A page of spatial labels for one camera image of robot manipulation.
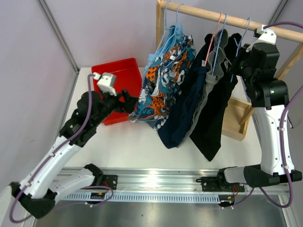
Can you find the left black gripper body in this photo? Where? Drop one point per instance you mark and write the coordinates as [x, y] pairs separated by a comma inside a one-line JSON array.
[[110, 103]]

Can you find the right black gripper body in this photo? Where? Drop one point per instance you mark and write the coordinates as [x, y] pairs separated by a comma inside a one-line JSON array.
[[240, 67]]

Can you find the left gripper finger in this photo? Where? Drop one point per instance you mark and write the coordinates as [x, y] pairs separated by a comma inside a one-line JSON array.
[[127, 97], [127, 106]]

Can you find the light blue wire hanger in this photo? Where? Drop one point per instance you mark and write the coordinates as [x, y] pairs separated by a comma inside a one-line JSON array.
[[238, 43]]

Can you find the black shorts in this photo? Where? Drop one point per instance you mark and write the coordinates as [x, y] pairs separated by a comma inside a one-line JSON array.
[[207, 133]]

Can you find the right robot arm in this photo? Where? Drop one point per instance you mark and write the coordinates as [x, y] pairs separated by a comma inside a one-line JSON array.
[[269, 98]]

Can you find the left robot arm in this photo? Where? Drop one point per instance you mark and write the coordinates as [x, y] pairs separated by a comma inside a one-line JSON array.
[[37, 193]]

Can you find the grey shorts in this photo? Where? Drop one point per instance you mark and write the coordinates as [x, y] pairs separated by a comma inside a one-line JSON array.
[[216, 78]]

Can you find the blue hanger of grey shorts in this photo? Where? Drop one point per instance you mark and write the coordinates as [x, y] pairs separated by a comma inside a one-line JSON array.
[[217, 55]]

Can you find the colourful patterned shorts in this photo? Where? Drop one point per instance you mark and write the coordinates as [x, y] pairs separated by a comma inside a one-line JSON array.
[[161, 84]]

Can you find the navy blue shorts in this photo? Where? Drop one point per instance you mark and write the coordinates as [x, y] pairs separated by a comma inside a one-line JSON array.
[[188, 101]]

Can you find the pink hanger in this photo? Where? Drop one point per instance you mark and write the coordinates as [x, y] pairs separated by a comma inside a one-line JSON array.
[[212, 38]]

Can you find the light blue shorts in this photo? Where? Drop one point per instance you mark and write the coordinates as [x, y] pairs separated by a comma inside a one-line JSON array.
[[153, 56]]

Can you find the blue hanger of patterned shorts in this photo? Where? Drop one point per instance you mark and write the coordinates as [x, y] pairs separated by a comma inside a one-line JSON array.
[[177, 21]]

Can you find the red plastic bin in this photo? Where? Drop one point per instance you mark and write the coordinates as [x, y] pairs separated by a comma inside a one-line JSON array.
[[127, 77]]

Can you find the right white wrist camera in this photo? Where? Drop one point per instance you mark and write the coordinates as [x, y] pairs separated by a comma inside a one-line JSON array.
[[263, 35]]

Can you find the right aluminium corner post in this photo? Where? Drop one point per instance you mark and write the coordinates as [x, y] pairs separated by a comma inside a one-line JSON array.
[[270, 50]]

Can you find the aluminium corner post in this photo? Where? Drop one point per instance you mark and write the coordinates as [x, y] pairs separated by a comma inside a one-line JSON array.
[[58, 34], [270, 50]]

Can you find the aluminium mounting rail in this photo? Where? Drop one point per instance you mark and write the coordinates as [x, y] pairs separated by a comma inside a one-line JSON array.
[[158, 180]]

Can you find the perforated cable duct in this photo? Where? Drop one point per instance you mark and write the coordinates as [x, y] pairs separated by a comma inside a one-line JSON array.
[[144, 197]]

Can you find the left aluminium corner post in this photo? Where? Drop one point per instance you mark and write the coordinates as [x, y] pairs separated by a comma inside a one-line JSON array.
[[58, 34]]

